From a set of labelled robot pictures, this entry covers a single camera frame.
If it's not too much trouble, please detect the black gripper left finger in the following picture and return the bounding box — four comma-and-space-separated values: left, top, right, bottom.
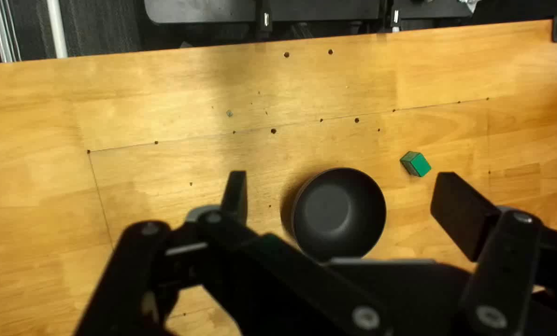
72, 170, 274, 336

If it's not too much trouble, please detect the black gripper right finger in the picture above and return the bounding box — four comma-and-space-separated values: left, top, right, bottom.
427, 172, 557, 336

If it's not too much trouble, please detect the small green cube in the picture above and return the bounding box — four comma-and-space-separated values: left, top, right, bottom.
399, 149, 433, 179

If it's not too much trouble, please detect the black round bowl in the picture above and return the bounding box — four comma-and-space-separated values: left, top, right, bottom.
280, 166, 388, 261

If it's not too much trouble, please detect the white vertical pole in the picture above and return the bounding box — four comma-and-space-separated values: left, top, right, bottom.
44, 0, 68, 60

